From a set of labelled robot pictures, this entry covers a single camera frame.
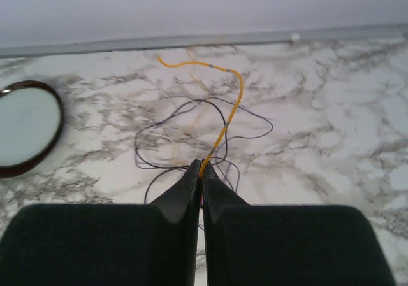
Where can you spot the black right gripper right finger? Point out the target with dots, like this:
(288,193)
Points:
(287,244)

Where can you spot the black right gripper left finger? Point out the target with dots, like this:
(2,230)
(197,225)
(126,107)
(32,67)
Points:
(106,244)

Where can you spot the round brown-rimmed white dish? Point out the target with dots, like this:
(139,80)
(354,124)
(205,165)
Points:
(32,117)

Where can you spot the aluminium back frame rail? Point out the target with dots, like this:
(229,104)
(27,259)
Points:
(252,38)

